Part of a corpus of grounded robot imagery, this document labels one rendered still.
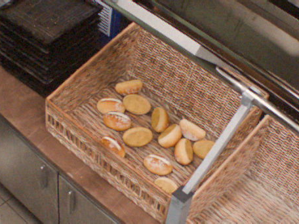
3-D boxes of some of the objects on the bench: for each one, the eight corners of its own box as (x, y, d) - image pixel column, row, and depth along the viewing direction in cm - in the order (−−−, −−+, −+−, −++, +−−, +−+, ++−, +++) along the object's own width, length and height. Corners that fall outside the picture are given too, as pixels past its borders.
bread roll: (200, 147, 235) (196, 144, 228) (176, 132, 238) (172, 129, 232) (209, 133, 235) (205, 130, 229) (185, 119, 238) (180, 115, 232)
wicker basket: (138, 65, 259) (145, 8, 239) (255, 149, 236) (273, 93, 216) (42, 130, 232) (41, 71, 212) (164, 229, 208) (176, 175, 188)
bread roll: (153, 147, 229) (153, 127, 227) (124, 149, 227) (122, 130, 225) (149, 141, 234) (149, 122, 232) (120, 144, 232) (120, 125, 230)
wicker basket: (256, 157, 233) (274, 101, 213) (381, 247, 210) (414, 199, 190) (164, 239, 206) (178, 186, 186) (305, 346, 182) (337, 304, 163)
